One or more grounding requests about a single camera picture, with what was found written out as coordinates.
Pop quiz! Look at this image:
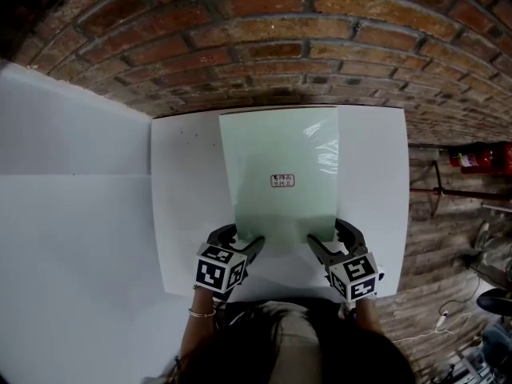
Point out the white table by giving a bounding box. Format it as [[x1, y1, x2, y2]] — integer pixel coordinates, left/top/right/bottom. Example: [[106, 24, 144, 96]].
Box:
[[150, 104, 410, 302]]

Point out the person's right forearm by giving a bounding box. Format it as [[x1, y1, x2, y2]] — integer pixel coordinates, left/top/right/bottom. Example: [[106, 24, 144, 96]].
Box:
[[338, 297, 386, 336]]

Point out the person's beige top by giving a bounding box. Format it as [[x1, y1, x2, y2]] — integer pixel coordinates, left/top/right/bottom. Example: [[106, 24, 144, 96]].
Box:
[[239, 298, 323, 384]]

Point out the grey bag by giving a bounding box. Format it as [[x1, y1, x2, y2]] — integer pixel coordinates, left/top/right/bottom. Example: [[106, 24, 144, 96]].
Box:
[[466, 221, 512, 290]]

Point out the person's left forearm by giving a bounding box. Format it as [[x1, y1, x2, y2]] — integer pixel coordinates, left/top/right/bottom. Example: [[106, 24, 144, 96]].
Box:
[[178, 286, 218, 362]]

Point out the white partition panel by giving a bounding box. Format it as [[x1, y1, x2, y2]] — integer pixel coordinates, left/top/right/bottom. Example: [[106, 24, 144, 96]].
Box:
[[0, 61, 154, 177]]

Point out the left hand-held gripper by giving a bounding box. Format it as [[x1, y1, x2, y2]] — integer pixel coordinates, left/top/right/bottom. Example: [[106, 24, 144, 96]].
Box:
[[194, 223, 266, 295]]

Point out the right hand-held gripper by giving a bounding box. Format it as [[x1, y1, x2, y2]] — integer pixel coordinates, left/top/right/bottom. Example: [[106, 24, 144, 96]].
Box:
[[306, 218, 387, 304]]

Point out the black round stool seat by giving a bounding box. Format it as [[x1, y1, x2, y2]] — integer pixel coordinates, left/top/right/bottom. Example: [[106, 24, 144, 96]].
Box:
[[475, 287, 512, 316]]

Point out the dark metal stand bar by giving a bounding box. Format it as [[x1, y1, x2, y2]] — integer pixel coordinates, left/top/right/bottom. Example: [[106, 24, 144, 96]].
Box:
[[409, 160, 512, 218]]

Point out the red fire extinguisher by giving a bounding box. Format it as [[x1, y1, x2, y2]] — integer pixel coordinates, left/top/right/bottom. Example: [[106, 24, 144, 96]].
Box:
[[448, 142, 512, 175]]

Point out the large white board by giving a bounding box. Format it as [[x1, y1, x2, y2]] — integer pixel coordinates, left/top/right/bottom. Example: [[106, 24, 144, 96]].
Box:
[[0, 173, 190, 384]]

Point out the pale green item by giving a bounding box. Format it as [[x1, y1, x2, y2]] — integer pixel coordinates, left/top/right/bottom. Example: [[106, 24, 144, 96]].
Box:
[[218, 107, 340, 244]]

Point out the white power cable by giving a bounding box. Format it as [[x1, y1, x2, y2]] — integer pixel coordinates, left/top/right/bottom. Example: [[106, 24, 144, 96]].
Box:
[[393, 300, 474, 344]]

